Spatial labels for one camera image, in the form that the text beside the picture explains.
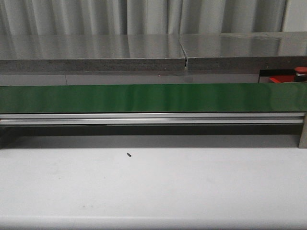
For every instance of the metal conveyor leg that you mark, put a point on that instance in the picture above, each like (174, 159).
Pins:
(303, 135)
(3, 132)

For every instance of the red plastic tray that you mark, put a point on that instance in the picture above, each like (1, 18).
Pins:
(284, 79)

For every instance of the green conveyor belt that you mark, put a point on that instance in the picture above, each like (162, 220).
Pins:
(164, 98)

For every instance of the grey stone slab right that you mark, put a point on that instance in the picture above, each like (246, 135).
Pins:
(245, 51)

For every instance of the grey pleated curtain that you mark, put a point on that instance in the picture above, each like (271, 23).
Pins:
(151, 17)

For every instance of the aluminium conveyor frame rail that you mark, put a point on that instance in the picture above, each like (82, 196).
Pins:
(152, 118)

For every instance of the grey stone slab left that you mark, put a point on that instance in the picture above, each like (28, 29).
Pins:
(90, 53)

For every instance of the left metal conveyor leg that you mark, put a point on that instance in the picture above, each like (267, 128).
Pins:
(3, 132)

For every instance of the right metal conveyor leg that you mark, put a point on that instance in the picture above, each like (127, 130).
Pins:
(303, 135)

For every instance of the grey stone slab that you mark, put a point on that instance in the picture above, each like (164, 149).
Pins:
(245, 51)
(90, 53)

